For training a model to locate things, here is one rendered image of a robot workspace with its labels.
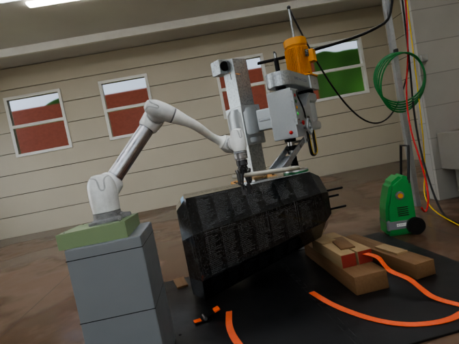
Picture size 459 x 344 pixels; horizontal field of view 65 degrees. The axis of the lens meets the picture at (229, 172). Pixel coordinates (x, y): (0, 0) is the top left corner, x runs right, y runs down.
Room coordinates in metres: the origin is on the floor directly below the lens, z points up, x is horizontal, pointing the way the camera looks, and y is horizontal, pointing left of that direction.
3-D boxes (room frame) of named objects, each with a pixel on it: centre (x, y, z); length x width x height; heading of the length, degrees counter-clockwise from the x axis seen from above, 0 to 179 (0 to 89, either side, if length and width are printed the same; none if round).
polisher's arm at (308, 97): (3.46, -0.78, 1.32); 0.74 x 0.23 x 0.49; 151
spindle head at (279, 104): (3.20, -0.61, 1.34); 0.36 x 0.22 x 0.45; 151
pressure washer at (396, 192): (3.57, -1.61, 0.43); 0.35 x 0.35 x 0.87; 82
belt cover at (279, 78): (3.43, -0.75, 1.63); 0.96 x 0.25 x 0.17; 151
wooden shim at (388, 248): (2.79, -1.14, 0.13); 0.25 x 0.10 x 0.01; 17
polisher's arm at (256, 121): (3.79, -0.45, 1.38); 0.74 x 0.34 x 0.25; 78
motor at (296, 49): (3.70, -0.91, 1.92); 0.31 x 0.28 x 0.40; 61
